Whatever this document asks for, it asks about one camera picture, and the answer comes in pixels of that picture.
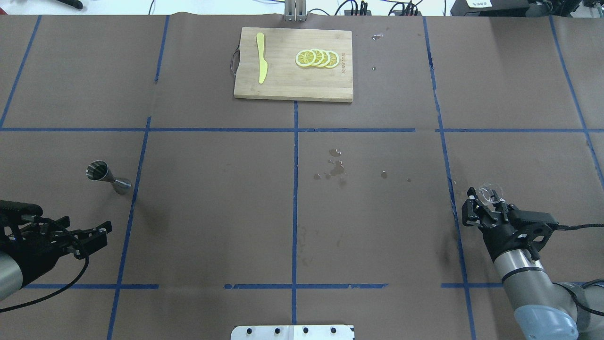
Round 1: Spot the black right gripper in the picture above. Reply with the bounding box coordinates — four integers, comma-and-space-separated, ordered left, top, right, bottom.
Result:
461, 187, 534, 263

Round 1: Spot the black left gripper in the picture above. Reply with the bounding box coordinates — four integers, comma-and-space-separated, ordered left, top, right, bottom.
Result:
0, 215, 112, 289

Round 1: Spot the clear glass cup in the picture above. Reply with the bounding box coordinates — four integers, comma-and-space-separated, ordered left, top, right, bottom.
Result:
476, 182, 504, 204

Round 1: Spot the steel double jigger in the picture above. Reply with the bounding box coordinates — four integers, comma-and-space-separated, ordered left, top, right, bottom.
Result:
85, 161, 132, 195

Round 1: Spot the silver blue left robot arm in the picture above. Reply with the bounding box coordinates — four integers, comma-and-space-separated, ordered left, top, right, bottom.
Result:
0, 215, 113, 313

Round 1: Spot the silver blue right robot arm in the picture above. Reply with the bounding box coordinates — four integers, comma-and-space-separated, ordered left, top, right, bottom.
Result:
461, 187, 604, 340

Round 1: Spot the brown paper table cover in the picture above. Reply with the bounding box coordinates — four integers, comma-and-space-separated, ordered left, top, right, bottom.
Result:
1, 13, 603, 340

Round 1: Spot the bamboo cutting board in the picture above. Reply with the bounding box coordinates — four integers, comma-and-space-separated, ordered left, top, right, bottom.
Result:
234, 26, 354, 103

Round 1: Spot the yellow plastic knife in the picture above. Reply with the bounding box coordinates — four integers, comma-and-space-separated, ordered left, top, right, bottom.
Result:
255, 32, 269, 84

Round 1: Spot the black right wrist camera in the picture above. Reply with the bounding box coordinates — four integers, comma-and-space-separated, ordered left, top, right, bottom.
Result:
508, 209, 559, 252

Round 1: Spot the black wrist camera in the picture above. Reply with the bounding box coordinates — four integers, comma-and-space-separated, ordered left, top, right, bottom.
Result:
508, 209, 559, 252
0, 200, 43, 225

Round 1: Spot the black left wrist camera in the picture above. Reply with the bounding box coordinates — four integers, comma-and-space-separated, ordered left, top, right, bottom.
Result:
0, 200, 43, 225

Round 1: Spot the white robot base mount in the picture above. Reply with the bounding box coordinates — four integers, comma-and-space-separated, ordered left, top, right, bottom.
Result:
230, 324, 356, 340

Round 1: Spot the aluminium frame post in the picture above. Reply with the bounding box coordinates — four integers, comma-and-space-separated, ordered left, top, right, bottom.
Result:
283, 0, 308, 22

